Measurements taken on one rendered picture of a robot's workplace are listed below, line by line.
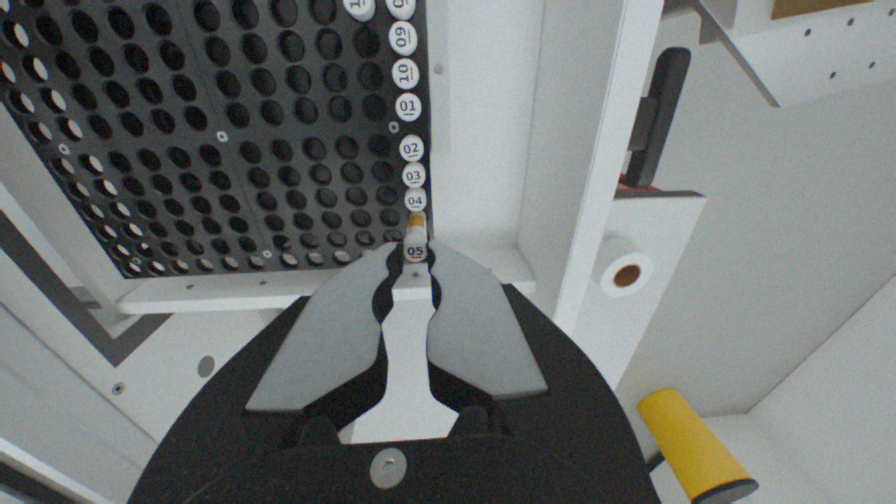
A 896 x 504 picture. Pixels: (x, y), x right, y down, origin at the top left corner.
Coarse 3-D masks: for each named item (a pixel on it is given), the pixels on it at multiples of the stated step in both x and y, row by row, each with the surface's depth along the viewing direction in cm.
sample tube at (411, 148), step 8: (408, 136) 14; (416, 136) 14; (400, 144) 14; (408, 144) 14; (416, 144) 14; (400, 152) 14; (408, 152) 14; (416, 152) 14; (408, 160) 14; (416, 160) 14
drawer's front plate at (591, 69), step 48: (576, 0) 13; (624, 0) 10; (576, 48) 14; (624, 48) 11; (576, 96) 14; (624, 96) 12; (576, 144) 15; (624, 144) 13; (528, 192) 22; (576, 192) 15; (528, 240) 23; (576, 240) 16; (576, 288) 17
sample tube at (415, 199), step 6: (408, 192) 15; (414, 192) 15; (420, 192) 15; (408, 198) 15; (414, 198) 15; (420, 198) 15; (408, 204) 15; (414, 204) 15; (420, 204) 15; (414, 210) 16
